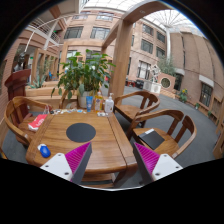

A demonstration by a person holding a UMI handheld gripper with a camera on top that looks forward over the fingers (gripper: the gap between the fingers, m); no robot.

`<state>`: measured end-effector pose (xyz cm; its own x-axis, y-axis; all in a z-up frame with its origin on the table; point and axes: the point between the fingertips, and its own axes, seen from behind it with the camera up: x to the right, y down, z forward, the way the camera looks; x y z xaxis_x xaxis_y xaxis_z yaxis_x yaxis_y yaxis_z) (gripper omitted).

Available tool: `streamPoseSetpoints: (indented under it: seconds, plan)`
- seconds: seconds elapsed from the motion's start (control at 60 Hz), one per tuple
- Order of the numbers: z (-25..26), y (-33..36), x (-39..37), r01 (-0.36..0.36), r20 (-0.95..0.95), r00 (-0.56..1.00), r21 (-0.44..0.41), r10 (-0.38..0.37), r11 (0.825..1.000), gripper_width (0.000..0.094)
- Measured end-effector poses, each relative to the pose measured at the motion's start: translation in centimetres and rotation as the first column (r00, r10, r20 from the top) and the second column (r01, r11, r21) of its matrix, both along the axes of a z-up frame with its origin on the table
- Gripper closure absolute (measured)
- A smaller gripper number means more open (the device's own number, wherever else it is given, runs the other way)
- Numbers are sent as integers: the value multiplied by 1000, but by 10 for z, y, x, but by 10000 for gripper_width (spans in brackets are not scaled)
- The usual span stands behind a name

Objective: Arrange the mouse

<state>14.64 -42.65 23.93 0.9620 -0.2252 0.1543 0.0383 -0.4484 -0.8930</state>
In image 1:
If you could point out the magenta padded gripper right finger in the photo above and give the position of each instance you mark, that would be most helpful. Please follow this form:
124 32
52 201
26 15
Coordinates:
153 166

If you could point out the yellow liquid bottle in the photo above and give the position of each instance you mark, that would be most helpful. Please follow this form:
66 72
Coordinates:
98 102

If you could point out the far right wooden armchair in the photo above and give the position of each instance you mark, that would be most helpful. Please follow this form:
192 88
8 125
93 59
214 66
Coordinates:
148 102

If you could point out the left wooden armchair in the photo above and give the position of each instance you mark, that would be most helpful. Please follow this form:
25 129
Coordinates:
17 116

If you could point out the round black mouse pad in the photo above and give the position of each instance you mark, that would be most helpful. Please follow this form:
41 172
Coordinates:
80 132

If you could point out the white pump sanitizer bottle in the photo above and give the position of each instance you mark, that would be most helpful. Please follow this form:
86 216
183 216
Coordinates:
109 104

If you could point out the blue and white computer mouse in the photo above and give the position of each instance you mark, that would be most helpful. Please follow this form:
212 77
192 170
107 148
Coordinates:
45 152

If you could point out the black notebook on chair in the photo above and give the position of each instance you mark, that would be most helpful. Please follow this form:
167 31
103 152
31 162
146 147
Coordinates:
152 138

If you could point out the dark wooden podium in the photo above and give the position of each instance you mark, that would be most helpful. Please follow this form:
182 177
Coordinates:
16 83

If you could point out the large green potted plant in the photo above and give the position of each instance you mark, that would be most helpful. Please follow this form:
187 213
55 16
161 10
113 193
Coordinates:
80 76

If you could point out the red and white package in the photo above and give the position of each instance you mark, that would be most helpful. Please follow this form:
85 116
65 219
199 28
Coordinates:
34 126

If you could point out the wooden square table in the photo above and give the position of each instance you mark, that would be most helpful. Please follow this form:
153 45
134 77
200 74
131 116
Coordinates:
112 156

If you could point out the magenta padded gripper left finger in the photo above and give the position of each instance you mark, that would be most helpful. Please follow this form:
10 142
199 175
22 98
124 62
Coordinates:
70 166

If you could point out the blue tube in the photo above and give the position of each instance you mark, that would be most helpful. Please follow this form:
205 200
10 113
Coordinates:
89 100

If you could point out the wooden pergola post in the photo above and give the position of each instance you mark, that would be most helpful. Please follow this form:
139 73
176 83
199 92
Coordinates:
121 58

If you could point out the wooden armchair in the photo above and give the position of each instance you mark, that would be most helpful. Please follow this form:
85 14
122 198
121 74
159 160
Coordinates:
148 102
169 145
17 116

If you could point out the near right wooden armchair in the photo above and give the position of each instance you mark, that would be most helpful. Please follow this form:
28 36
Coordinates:
169 145

